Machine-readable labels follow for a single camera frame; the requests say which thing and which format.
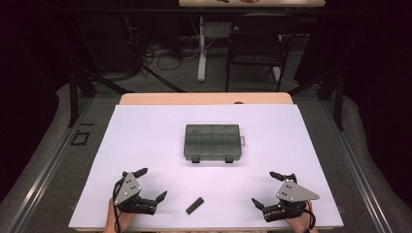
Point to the wooden desk with white legs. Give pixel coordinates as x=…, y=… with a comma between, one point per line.
x=201, y=48

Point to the black tape strip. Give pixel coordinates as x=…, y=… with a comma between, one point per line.
x=86, y=124

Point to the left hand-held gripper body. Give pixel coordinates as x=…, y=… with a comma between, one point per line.
x=128, y=191

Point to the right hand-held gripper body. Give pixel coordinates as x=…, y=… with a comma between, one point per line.
x=293, y=193

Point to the aluminium floor rail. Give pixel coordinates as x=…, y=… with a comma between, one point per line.
x=48, y=168
x=356, y=168

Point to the black metal stand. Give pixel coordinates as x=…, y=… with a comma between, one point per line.
x=73, y=97
x=338, y=97

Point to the small dark object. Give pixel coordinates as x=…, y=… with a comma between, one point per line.
x=223, y=1

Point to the small black rectangular block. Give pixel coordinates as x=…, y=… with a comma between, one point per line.
x=194, y=205

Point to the white table mat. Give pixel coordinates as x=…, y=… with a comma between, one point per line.
x=145, y=136

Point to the grey translucent compartment box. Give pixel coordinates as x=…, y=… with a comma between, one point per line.
x=212, y=142

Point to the black folding chair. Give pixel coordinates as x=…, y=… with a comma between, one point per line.
x=259, y=45

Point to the person's right hand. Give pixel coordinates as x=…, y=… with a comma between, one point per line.
x=301, y=223

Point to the person's left hand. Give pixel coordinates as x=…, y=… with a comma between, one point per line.
x=125, y=219

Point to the grey box under desk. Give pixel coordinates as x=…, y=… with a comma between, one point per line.
x=217, y=30

